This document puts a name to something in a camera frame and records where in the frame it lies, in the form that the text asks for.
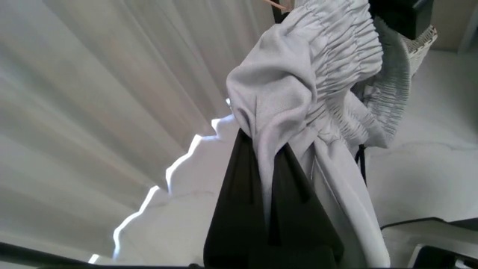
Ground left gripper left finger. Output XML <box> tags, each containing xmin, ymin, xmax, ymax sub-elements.
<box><xmin>203</xmin><ymin>129</ymin><xmax>270</xmax><ymax>268</ymax></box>

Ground white curtain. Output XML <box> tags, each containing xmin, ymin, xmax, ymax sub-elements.
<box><xmin>0</xmin><ymin>0</ymin><xmax>277</xmax><ymax>262</ymax></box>

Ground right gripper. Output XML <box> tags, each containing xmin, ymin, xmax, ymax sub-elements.
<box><xmin>367</xmin><ymin>0</ymin><xmax>436</xmax><ymax>40</ymax></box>

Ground pale grey shorts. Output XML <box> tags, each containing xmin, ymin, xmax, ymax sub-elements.
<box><xmin>226</xmin><ymin>0</ymin><xmax>412</xmax><ymax>268</ymax></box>

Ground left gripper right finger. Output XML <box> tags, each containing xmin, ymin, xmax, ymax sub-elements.
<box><xmin>267</xmin><ymin>143</ymin><xmax>344</xmax><ymax>268</ymax></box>

